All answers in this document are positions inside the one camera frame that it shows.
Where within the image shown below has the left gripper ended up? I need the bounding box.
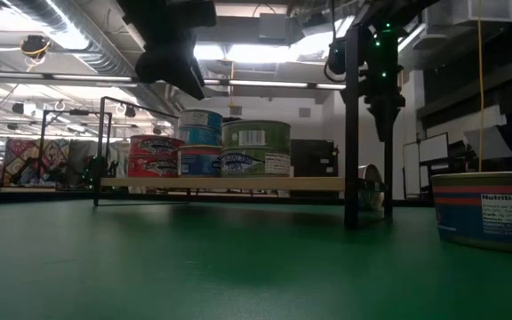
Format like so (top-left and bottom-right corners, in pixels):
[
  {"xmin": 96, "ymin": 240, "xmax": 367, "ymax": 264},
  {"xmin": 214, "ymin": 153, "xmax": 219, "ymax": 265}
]
[{"xmin": 134, "ymin": 17, "xmax": 217, "ymax": 101}]

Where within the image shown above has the white ceiling duct box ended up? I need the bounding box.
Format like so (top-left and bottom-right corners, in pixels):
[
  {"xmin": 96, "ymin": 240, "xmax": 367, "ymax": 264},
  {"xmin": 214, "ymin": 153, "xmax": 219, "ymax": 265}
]
[{"xmin": 428, "ymin": 0, "xmax": 512, "ymax": 26}]

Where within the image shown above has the black yellow cable reel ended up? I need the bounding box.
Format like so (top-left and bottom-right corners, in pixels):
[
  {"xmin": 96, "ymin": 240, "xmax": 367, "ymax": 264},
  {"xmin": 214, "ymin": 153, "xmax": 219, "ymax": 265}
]
[{"xmin": 19, "ymin": 34, "xmax": 52, "ymax": 61}]

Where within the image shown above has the blue tuna can gold lid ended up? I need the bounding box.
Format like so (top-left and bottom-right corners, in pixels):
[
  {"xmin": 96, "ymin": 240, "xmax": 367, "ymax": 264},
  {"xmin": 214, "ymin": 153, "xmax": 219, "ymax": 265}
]
[
  {"xmin": 356, "ymin": 163, "xmax": 386, "ymax": 212},
  {"xmin": 177, "ymin": 144, "xmax": 222, "ymax": 178},
  {"xmin": 430, "ymin": 171, "xmax": 512, "ymax": 255},
  {"xmin": 177, "ymin": 108, "xmax": 224, "ymax": 130}
]

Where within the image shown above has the colourful patterned panel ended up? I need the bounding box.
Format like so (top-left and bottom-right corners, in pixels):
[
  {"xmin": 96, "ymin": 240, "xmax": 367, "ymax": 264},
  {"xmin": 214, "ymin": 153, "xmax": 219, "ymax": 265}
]
[{"xmin": 2, "ymin": 138, "xmax": 71, "ymax": 186}]

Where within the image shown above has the black gantry frame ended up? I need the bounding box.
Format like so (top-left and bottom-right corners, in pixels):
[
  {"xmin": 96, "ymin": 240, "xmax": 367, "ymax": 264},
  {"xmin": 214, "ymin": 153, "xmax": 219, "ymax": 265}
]
[{"xmin": 37, "ymin": 108, "xmax": 114, "ymax": 188}]

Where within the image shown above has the white screen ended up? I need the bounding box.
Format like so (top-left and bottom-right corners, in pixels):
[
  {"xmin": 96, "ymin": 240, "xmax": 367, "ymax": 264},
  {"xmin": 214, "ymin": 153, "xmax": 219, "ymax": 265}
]
[{"xmin": 417, "ymin": 132, "xmax": 451, "ymax": 164}]

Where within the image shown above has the black table frame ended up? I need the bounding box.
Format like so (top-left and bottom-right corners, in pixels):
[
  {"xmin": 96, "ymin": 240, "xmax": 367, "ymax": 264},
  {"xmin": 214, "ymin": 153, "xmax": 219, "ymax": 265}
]
[{"xmin": 0, "ymin": 188, "xmax": 435, "ymax": 208}]

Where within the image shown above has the black monitor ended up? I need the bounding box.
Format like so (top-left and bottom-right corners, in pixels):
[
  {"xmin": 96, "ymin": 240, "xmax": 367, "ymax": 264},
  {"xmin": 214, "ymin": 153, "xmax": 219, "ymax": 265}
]
[{"xmin": 289, "ymin": 138, "xmax": 340, "ymax": 172}]

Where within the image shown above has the bright ceiling light panel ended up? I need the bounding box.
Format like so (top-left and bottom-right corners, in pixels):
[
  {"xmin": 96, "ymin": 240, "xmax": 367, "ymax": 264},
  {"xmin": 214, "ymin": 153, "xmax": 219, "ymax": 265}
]
[{"xmin": 192, "ymin": 39, "xmax": 341, "ymax": 64}]

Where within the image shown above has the grey ceiling box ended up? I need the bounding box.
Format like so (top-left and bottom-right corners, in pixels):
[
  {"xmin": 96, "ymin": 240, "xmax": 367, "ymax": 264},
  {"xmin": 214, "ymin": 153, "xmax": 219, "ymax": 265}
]
[{"xmin": 258, "ymin": 12, "xmax": 293, "ymax": 45}]

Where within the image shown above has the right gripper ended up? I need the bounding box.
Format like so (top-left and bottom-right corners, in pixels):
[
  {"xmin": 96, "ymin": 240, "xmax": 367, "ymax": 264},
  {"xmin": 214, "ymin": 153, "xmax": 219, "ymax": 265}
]
[{"xmin": 325, "ymin": 21, "xmax": 407, "ymax": 144}]

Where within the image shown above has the wooden shelf black wire frame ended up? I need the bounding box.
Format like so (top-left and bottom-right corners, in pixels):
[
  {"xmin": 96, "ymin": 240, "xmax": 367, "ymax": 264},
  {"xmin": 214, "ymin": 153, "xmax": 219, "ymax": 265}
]
[{"xmin": 92, "ymin": 24, "xmax": 395, "ymax": 231}]

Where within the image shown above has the teal tuna can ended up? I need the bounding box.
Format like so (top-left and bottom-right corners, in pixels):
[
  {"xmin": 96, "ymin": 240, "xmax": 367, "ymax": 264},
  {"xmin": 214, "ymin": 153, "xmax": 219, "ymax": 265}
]
[{"xmin": 177, "ymin": 126, "xmax": 223, "ymax": 147}]

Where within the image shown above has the long ceiling tube light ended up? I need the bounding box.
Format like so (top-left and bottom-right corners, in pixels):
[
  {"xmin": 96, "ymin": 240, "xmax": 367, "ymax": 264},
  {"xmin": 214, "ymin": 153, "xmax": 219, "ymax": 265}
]
[{"xmin": 0, "ymin": 70, "xmax": 348, "ymax": 92}]

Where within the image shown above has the green tuna can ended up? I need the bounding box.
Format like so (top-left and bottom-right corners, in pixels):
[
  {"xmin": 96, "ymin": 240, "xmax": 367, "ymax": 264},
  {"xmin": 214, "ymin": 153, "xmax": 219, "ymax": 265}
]
[
  {"xmin": 220, "ymin": 119, "xmax": 292, "ymax": 150},
  {"xmin": 218, "ymin": 147, "xmax": 292, "ymax": 178}
]

